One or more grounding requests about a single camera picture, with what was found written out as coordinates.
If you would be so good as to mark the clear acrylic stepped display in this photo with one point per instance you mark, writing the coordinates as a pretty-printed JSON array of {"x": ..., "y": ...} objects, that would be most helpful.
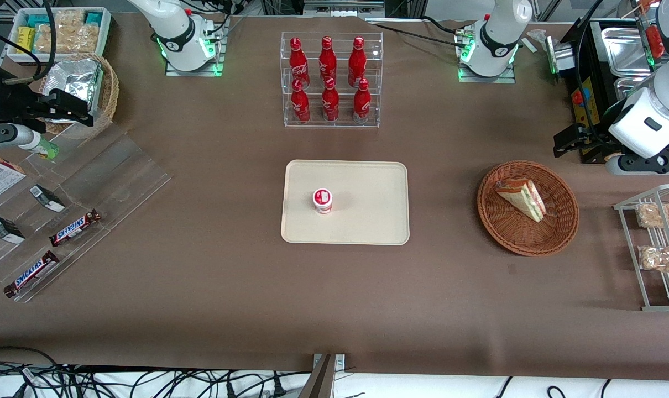
[{"x": 119, "y": 171}]

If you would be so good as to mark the brown snickers bar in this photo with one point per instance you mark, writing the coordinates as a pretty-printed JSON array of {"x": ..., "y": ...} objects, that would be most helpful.
[
  {"x": 74, "y": 228},
  {"x": 31, "y": 275}
]

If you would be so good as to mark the clear acrylic bottle rack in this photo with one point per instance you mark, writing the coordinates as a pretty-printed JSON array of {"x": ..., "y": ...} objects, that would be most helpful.
[{"x": 379, "y": 77}]

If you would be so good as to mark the black counter appliance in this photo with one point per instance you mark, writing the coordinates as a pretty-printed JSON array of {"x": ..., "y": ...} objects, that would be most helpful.
[{"x": 591, "y": 33}]

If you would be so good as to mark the small black white box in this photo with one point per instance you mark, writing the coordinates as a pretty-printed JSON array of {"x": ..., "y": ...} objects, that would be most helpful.
[
  {"x": 5, "y": 229},
  {"x": 47, "y": 198}
]

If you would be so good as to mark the white paper label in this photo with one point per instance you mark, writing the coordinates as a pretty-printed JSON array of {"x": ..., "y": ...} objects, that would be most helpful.
[{"x": 529, "y": 45}]

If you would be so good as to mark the triangle sandwich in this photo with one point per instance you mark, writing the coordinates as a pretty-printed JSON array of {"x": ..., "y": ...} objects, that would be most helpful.
[{"x": 525, "y": 199}]

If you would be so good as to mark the red cola bottle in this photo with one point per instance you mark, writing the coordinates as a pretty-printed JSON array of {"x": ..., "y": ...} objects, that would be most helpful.
[
  {"x": 298, "y": 58},
  {"x": 357, "y": 59},
  {"x": 299, "y": 105},
  {"x": 330, "y": 104},
  {"x": 327, "y": 58},
  {"x": 361, "y": 105}
]

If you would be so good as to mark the light tan wicker basket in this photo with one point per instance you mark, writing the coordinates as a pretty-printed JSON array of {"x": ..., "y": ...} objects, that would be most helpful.
[{"x": 110, "y": 94}]

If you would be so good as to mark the brown table cloth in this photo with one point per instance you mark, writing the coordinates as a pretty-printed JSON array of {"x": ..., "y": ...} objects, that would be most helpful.
[{"x": 229, "y": 287}]

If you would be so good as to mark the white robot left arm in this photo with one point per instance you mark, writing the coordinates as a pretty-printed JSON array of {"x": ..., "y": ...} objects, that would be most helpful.
[{"x": 495, "y": 33}]

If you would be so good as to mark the teal snack box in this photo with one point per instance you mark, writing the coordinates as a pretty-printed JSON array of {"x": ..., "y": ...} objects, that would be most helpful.
[
  {"x": 94, "y": 18},
  {"x": 38, "y": 20}
]

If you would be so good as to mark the green white drink bottle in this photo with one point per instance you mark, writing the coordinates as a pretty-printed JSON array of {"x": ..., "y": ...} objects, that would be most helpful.
[{"x": 47, "y": 149}]

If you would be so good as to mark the white plastic bin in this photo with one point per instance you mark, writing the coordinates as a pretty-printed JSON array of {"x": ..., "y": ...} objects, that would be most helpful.
[{"x": 105, "y": 38}]

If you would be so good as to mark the small silver white device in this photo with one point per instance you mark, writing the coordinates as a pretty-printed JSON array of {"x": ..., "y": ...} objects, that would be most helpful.
[{"x": 561, "y": 58}]

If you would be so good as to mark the silver metal bracket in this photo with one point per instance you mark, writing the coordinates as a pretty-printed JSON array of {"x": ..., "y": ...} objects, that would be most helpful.
[{"x": 339, "y": 362}]

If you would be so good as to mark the small steel pan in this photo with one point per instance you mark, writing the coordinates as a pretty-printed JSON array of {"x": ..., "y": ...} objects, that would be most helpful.
[{"x": 630, "y": 88}]

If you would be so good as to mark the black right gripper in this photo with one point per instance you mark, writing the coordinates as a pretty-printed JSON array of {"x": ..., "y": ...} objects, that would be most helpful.
[{"x": 9, "y": 103}]

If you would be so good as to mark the yellow snack box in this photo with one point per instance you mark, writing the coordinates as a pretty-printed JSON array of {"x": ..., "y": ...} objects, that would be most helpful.
[{"x": 25, "y": 40}]

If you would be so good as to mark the beige plastic tray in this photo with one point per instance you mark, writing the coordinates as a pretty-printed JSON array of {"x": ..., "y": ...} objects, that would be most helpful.
[{"x": 367, "y": 204}]

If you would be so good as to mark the dark brown wicker basket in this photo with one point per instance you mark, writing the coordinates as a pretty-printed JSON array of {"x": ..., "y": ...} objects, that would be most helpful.
[{"x": 506, "y": 226}]

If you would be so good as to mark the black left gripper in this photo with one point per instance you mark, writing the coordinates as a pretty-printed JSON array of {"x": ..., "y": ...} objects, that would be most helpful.
[{"x": 592, "y": 134}]

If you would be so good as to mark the clear plastic wrap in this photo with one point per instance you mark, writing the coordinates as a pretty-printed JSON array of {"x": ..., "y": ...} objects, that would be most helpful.
[{"x": 538, "y": 36}]

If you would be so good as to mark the large steel pan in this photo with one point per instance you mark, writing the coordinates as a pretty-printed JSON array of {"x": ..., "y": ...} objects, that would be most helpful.
[{"x": 625, "y": 52}]

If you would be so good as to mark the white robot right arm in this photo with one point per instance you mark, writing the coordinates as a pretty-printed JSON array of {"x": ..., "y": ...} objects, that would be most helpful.
[{"x": 179, "y": 33}]

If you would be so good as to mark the clear cracker pack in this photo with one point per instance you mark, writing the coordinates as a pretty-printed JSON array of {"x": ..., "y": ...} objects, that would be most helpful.
[
  {"x": 658, "y": 258},
  {"x": 66, "y": 22},
  {"x": 47, "y": 38},
  {"x": 80, "y": 38},
  {"x": 658, "y": 215}
]

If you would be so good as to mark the red white yogurt cup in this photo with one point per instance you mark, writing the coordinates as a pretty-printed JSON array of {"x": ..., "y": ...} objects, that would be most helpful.
[{"x": 322, "y": 200}]

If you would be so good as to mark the silver foil bag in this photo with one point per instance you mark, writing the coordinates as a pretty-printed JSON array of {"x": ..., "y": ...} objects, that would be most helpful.
[{"x": 74, "y": 80}]

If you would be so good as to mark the silver metal frame rail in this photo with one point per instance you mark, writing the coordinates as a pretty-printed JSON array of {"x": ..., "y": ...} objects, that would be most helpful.
[{"x": 340, "y": 8}]

